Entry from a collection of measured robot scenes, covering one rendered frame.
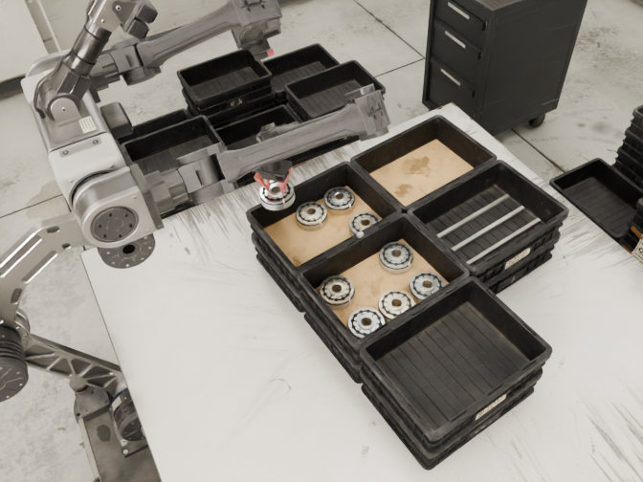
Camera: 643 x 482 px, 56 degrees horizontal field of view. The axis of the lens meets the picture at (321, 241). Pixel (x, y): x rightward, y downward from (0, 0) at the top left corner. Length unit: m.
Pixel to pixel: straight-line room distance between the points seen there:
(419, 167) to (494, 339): 0.71
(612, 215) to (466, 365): 1.45
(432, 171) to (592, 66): 2.35
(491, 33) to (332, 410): 1.90
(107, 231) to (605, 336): 1.43
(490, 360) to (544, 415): 0.22
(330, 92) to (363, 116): 1.87
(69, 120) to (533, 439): 1.38
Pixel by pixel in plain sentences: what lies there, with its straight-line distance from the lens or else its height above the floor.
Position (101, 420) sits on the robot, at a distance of 2.44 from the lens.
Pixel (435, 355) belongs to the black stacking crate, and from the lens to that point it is 1.70.
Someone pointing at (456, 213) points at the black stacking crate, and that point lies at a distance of 2.03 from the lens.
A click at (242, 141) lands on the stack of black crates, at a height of 0.38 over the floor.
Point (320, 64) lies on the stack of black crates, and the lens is 3.51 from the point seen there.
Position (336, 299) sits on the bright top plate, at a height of 0.86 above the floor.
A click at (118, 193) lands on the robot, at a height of 1.51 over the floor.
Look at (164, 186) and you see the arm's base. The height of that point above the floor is 1.48.
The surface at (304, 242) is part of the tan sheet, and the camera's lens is 1.94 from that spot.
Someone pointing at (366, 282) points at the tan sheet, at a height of 0.83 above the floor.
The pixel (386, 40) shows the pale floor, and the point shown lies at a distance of 4.42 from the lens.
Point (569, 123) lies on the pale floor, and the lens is 3.84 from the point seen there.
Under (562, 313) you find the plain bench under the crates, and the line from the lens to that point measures 2.01.
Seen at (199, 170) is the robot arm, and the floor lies 1.47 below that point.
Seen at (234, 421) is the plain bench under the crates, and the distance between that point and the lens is 1.78.
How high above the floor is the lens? 2.30
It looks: 49 degrees down
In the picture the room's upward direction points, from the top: 5 degrees counter-clockwise
